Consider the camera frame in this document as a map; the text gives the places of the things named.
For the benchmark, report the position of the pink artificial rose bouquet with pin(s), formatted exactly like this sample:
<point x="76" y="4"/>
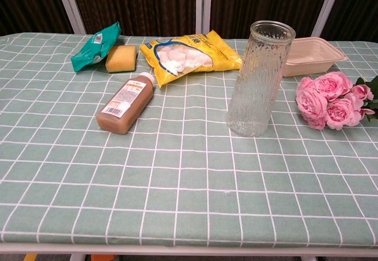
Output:
<point x="330" y="101"/>

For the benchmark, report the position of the clear textured glass vase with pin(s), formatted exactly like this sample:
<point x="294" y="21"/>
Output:
<point x="260" y="89"/>

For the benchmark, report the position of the yellow snack bag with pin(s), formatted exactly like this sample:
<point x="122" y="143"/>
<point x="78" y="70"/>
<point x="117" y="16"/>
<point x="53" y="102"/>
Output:
<point x="192" y="57"/>

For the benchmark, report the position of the brown juice bottle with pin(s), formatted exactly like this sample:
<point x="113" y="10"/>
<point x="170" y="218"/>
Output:
<point x="127" y="104"/>

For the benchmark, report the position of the green checked tablecloth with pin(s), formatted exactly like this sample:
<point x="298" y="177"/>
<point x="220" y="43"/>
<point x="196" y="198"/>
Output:
<point x="189" y="190"/>

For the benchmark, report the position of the yellow sponge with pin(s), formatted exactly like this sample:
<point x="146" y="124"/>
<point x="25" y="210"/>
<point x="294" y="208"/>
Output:
<point x="121" y="58"/>

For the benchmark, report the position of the green wipes packet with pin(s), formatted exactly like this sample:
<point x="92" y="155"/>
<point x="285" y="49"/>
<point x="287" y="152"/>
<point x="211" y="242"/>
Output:
<point x="94" y="51"/>

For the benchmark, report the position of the beige plastic food container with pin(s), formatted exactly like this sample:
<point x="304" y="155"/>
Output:
<point x="310" y="60"/>

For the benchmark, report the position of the white folding screen frame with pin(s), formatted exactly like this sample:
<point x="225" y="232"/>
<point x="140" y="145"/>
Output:
<point x="203" y="7"/>

